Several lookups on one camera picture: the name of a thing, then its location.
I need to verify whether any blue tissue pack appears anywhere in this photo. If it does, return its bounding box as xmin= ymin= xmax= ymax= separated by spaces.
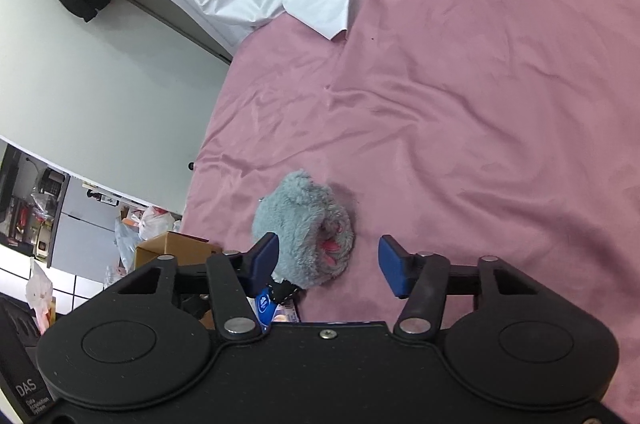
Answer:
xmin=250 ymin=288 xmax=300 ymax=332

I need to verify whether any grey fluffy plush toy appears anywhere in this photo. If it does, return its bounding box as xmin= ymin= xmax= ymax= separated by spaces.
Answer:
xmin=252 ymin=170 xmax=355 ymax=290

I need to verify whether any black felt pouch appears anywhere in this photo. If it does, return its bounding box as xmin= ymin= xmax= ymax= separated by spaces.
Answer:
xmin=268 ymin=279 xmax=300 ymax=305

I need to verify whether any brown cardboard box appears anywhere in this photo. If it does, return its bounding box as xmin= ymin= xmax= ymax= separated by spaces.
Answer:
xmin=134 ymin=231 xmax=222 ymax=269

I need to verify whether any white plastic bag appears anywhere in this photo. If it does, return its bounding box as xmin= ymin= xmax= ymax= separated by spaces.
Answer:
xmin=124 ymin=207 xmax=181 ymax=241

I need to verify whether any grey plastic bag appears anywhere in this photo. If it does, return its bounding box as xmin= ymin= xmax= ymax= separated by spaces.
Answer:
xmin=114 ymin=219 xmax=141 ymax=273

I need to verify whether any pink bed sheet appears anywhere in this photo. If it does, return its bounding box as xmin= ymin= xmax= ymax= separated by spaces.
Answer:
xmin=181 ymin=0 xmax=639 ymax=423

